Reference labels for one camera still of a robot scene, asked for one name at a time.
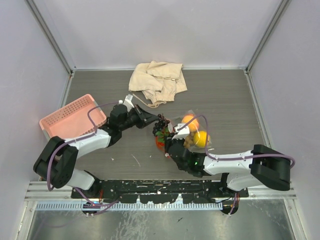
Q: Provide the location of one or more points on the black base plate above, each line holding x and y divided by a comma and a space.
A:
160, 191

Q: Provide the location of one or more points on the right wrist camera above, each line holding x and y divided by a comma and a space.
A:
181, 130

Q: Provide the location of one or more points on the grey slotted cable duct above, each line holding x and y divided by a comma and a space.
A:
81, 205

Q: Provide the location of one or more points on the aluminium frame rail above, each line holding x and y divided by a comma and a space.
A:
38, 191

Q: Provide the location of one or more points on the pink plastic basket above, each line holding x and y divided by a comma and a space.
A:
72, 120

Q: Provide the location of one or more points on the beige cloth drawstring bag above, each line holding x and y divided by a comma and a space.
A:
159, 82

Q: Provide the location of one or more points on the fake brown longan bunch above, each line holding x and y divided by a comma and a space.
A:
189, 141

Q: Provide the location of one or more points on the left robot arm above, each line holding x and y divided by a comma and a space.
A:
56, 163

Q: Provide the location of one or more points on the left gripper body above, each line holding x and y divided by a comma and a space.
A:
133, 118

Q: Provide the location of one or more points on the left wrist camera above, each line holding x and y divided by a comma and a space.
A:
127, 102

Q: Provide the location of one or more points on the clear zip top bag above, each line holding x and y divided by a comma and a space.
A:
176, 120

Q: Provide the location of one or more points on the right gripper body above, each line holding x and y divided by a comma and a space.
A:
170, 141

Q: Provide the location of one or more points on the fake orange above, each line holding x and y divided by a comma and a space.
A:
193, 125

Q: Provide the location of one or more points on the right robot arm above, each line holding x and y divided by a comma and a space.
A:
259, 166

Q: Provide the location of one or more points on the fake lemon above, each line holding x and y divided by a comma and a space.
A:
201, 138

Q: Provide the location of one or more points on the fake black grape bunch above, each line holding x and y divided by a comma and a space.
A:
160, 126

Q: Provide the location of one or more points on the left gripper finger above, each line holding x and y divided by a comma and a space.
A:
147, 119
143, 113

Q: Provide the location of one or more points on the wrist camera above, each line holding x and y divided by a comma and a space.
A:
181, 130
127, 102

